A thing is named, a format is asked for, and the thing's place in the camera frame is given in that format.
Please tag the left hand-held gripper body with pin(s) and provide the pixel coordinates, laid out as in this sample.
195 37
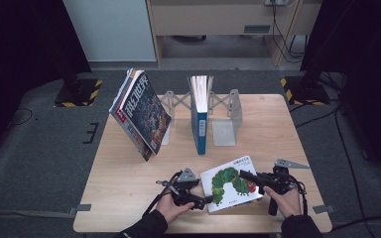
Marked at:
183 190

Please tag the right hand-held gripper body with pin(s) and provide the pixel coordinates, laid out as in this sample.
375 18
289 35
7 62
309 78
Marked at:
278 181

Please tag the white caterpillar board book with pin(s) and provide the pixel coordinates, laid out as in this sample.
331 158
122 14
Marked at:
231 198

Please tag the expandable white metal bookend rack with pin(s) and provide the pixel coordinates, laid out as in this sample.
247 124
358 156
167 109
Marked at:
225 132

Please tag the blue hardcover book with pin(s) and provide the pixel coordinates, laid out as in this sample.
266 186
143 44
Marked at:
200 132

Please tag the red spine magazine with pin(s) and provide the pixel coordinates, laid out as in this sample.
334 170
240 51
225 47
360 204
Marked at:
135 142

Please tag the dark cover magazine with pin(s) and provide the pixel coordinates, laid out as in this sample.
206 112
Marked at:
145 115

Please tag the thin light magazine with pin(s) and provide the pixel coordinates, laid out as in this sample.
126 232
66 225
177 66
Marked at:
123 91

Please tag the person's left hand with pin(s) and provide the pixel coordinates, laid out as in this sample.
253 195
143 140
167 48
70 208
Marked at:
170 210

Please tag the person's right hand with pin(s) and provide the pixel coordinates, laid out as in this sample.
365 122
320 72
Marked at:
289 203

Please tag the grey floor tape piece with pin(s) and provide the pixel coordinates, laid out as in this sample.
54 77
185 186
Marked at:
83 207
324 209

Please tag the striped black stand base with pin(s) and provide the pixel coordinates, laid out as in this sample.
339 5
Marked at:
306 92
86 91

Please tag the black floor tape mark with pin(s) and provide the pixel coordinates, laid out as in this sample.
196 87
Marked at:
95 132

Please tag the black curtain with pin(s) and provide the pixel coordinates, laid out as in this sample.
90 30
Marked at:
20 49
370 66

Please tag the beige wooden desk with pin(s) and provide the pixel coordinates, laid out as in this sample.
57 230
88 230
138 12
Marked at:
205 20

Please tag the white power strip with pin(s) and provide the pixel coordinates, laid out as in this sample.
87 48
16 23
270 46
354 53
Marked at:
276 2

